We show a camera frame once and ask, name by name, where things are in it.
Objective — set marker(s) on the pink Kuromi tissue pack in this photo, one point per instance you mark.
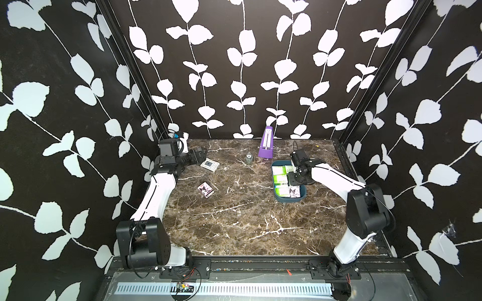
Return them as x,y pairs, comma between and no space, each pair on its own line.
206,190
294,191

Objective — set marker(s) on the teal plastic storage box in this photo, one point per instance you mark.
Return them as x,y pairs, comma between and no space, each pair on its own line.
302,187

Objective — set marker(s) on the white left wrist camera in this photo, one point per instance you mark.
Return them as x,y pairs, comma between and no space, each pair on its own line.
181,142

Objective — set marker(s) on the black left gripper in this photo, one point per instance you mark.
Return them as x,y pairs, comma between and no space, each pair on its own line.
201,157

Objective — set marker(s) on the purple metronome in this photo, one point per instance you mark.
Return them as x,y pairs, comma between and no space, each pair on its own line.
266,147

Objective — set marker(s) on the playing card box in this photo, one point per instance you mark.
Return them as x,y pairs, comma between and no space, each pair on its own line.
210,165

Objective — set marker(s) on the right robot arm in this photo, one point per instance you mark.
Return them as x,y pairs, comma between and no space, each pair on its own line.
366,211

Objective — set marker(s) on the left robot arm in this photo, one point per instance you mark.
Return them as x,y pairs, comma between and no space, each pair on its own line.
143,240

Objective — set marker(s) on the black front rail base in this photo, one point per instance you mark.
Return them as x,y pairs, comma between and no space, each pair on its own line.
263,278

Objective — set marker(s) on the green tissue pack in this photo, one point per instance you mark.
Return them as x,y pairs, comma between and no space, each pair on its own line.
279,170
280,180
282,191

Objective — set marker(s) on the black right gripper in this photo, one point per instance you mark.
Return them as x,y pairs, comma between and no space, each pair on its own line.
292,181

